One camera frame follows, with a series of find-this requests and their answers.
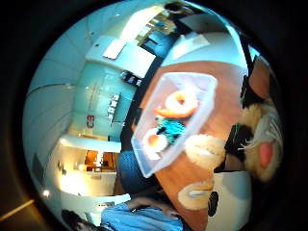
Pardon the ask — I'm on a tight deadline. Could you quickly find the orange white donut toy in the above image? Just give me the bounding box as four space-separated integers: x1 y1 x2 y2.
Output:
153 90 200 119

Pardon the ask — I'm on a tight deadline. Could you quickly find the cream fluffy plush ball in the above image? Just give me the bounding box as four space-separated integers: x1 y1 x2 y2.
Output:
184 134 227 171

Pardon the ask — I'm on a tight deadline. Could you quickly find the beige fluffy plush toy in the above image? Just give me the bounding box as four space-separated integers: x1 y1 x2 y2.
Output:
239 57 285 185

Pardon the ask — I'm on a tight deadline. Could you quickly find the white board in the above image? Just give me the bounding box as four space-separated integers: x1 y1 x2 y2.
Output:
102 38 127 61

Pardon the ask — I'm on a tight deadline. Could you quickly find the beige plush toy black patch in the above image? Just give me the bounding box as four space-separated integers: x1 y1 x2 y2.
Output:
177 180 220 218

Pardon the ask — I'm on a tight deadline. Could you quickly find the teal black toy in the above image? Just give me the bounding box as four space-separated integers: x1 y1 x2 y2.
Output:
155 116 187 144

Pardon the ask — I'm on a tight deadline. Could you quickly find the the person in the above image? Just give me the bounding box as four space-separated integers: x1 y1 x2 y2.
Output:
61 195 185 231

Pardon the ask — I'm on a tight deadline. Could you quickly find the red wall sign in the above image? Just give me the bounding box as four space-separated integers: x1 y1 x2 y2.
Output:
85 114 96 130

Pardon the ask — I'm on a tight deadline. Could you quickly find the white counter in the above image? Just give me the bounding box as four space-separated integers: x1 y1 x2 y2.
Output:
84 35 157 79

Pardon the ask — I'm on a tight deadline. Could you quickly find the clear plastic container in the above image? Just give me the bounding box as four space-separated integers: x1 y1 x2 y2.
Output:
130 71 219 179

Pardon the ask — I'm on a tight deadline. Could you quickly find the white orange round toy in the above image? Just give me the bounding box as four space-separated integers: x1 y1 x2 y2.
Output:
141 127 169 154

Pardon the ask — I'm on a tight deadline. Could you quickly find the blue chair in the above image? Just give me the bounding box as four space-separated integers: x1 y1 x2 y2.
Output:
115 149 159 194

